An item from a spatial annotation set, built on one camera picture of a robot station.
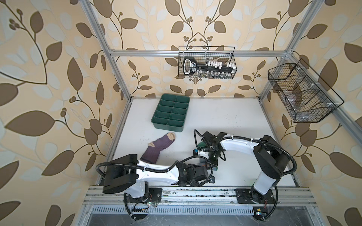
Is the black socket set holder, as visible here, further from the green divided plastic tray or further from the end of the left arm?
the end of the left arm

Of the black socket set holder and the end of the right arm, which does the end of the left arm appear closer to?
the end of the right arm

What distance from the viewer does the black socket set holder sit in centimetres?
83

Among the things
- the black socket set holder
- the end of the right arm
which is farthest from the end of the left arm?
the black socket set holder

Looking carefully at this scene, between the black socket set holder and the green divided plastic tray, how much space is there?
0.95 feet

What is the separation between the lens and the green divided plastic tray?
990mm
